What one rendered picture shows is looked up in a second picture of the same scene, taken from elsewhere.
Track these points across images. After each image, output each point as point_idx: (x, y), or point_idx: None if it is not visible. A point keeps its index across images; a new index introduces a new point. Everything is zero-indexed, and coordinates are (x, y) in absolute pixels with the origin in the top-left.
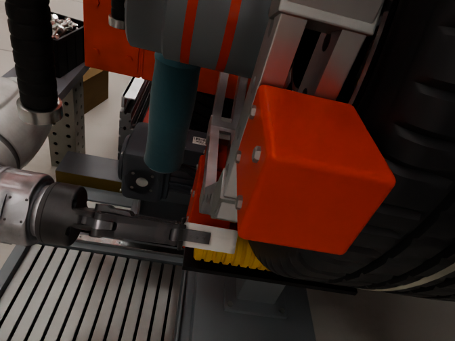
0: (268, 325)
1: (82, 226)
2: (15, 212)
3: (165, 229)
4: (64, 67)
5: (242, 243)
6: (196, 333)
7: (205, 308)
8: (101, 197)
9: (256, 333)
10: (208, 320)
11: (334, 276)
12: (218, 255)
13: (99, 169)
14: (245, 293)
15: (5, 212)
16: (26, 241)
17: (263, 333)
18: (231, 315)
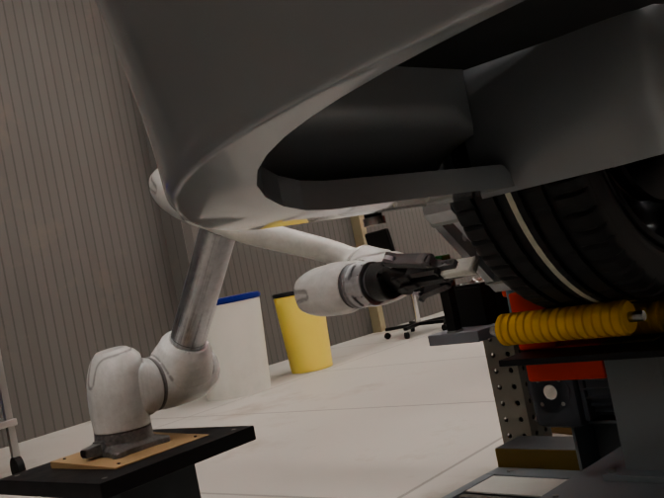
0: (659, 487)
1: (382, 268)
2: (356, 272)
3: (422, 256)
4: (493, 313)
5: (533, 311)
6: (554, 490)
7: (580, 479)
8: (545, 473)
9: (635, 491)
10: (576, 484)
11: (472, 214)
12: (511, 325)
13: (547, 444)
14: (629, 453)
15: (352, 273)
16: (360, 290)
17: (645, 491)
18: (611, 482)
